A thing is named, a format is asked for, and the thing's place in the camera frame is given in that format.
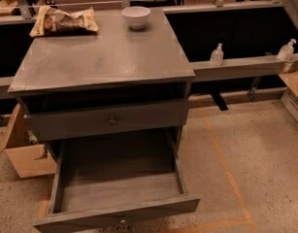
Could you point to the grey wooden drawer cabinet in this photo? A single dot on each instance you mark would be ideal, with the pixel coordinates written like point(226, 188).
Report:
point(116, 95)

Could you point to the grey middle drawer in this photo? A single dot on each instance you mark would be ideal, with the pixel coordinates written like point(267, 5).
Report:
point(107, 120)

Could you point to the open grey bottom drawer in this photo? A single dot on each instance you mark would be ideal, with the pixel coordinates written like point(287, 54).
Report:
point(111, 179)

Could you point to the brown chip bag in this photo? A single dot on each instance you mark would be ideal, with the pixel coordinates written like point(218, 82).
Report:
point(51, 21)

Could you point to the grey metal railing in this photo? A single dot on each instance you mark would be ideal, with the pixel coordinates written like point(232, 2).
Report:
point(239, 67)

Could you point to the clear sanitizer pump bottle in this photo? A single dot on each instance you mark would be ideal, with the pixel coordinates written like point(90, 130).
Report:
point(217, 56)

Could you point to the white ceramic bowl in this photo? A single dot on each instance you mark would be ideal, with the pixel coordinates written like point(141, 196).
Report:
point(136, 17)

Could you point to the cardboard box left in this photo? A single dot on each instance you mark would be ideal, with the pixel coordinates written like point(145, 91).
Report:
point(28, 160)

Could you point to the cardboard box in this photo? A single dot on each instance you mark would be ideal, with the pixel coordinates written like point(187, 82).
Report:
point(28, 160)
point(290, 96)

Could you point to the cardboard box right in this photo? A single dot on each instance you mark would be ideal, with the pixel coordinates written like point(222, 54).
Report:
point(290, 96)

